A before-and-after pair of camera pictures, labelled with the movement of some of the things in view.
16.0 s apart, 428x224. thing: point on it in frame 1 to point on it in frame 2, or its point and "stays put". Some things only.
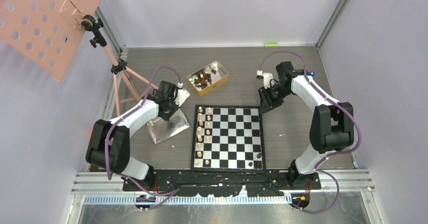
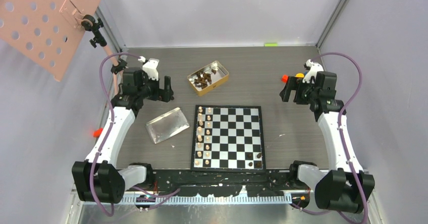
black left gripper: (166, 117) to (161, 95)
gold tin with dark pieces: (208, 77) stays put
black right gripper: (267, 103) to (295, 84)
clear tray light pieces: (160, 129) stays put
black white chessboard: (227, 137) stays put
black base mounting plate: (250, 183) stays put
